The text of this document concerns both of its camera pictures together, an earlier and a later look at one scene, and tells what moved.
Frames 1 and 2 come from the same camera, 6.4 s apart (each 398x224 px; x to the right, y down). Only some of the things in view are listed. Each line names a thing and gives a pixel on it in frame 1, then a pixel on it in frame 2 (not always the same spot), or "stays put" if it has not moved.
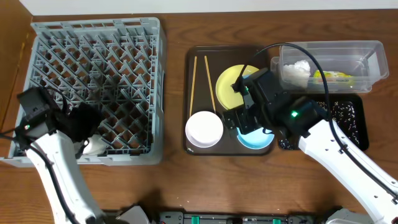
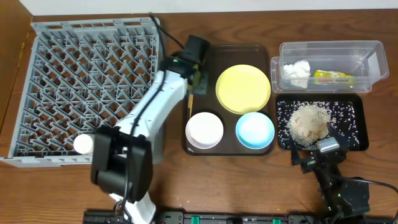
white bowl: x=204 y=129 stays put
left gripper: x=86 y=123 → x=198 y=83
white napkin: x=298 y=73 stays put
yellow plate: x=225 y=92 stays put
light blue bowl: x=257 y=139 stays put
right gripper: x=241 y=119 → x=315 y=159
